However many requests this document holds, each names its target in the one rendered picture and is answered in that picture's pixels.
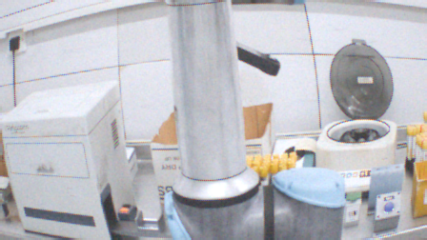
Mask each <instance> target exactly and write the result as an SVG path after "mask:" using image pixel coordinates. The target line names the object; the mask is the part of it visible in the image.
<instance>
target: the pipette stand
mask: <svg viewBox="0 0 427 240"><path fill-rule="evenodd" d="M403 169H404V164H397V165H389V168H388V169H387V166H379V167H372V170H371V175H370V181H371V182H370V190H369V198H368V200H369V203H368V210H367V214H371V213H375V209H376V197H377V196H378V195H381V194H385V193H391V192H398V191H400V192H402V184H403Z"/></svg>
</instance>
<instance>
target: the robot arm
mask: <svg viewBox="0 0 427 240"><path fill-rule="evenodd" d="M165 2H166V3H167V7H168V8H167V14H168V20H167V21H168V29H169V32H168V36H169V44H170V47H169V53H170V61H171V67H170V70H171V78H172V88H173V106H174V115H175V124H176V133H177V143H178V151H179V161H180V169H181V172H179V174H178V176H177V177H176V178H175V179H173V183H172V186H173V190H171V191H170V192H168V193H167V194H166V195H165V197H164V204H165V212H166V216H167V220H168V223H169V228H170V232H171V235H172V238H173V240H341V235H342V226H343V219H344V218H343V214H344V208H345V205H346V199H345V180H344V178H343V177H342V175H340V173H338V172H335V171H334V170H328V169H325V168H323V169H321V168H315V167H312V168H298V169H289V170H282V171H280V172H279V173H278V174H277V175H276V176H275V177H274V180H273V183H272V184H271V185H264V186H259V181H258V175H257V174H256V173H255V171H254V170H252V169H251V168H250V167H248V166H247V157H246V146H245V134H244V121H243V109H242V96H241V85H240V73H239V66H238V61H237V60H239V61H241V62H244V63H246V64H248V65H250V66H253V67H256V68H258V69H259V70H261V71H262V72H264V73H265V74H267V75H269V76H273V77H276V76H277V75H278V73H279V69H280V65H281V64H280V62H279V61H278V60H277V59H276V58H274V57H272V56H270V55H267V54H264V53H262V52H260V51H258V50H255V49H254V48H251V47H249V46H247V45H245V44H242V43H239V42H236V40H235V29H234V12H233V5H242V4H245V5H251V4H257V5H261V4H268V5H271V4H277V5H281V4H284V5H289V6H291V5H304V4H305V3H306V0H165Z"/></svg>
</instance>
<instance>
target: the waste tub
mask: <svg viewBox="0 0 427 240"><path fill-rule="evenodd" d="M411 202H412V203H411V204H412V210H413V218H419V217H423V216H424V215H427V161H418V162H415V163H414V179H413V187H412V196H411Z"/></svg>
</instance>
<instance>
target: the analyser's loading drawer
mask: <svg viewBox="0 0 427 240"><path fill-rule="evenodd" d="M134 220H135V222H133V221H125V220H123V221H119V220H111V219H107V222H108V223H109V228H110V232H111V234H117V235H122V234H123V235H130V236H139V237H148V238H155V237H156V238H169V239H173V238H172V235H171V232H170V228H169V224H166V222H165V217H164V215H163V211H162V212H161V214H160V216H159V217H158V218H157V219H155V220H154V219H143V212H142V210H141V211H140V212H139V213H138V215H136V218H135V219H134ZM150 227H153V229H150Z"/></svg>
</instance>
